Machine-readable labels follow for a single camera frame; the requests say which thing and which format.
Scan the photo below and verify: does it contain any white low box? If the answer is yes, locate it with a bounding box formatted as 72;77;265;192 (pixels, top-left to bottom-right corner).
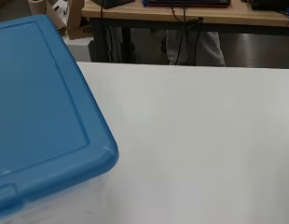
62;34;92;63

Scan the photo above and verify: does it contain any person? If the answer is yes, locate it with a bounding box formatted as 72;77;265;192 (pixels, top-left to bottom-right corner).
165;29;227;67

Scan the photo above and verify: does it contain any blue plastic lid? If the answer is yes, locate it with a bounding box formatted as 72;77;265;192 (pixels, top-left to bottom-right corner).
0;13;120;217

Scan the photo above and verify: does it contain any black flat device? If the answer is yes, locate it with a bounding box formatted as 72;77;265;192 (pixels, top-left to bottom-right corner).
91;0;136;10

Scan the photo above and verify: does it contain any brown cardboard box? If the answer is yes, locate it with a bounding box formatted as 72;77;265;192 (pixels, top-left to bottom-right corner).
66;0;93;41

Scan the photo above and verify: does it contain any dark laptop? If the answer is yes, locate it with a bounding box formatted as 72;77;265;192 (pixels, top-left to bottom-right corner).
145;0;232;8

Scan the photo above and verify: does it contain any clear plastic box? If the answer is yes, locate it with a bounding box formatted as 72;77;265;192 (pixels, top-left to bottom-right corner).
0;173;112;224

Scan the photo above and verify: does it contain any black hanging cable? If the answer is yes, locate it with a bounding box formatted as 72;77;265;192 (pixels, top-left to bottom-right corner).
169;6;204;66

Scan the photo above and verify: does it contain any thin black cable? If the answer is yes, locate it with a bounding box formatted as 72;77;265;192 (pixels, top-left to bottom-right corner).
99;0;117;63

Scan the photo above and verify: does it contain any wooden desk with black frame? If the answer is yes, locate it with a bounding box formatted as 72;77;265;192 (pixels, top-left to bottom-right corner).
81;0;289;65

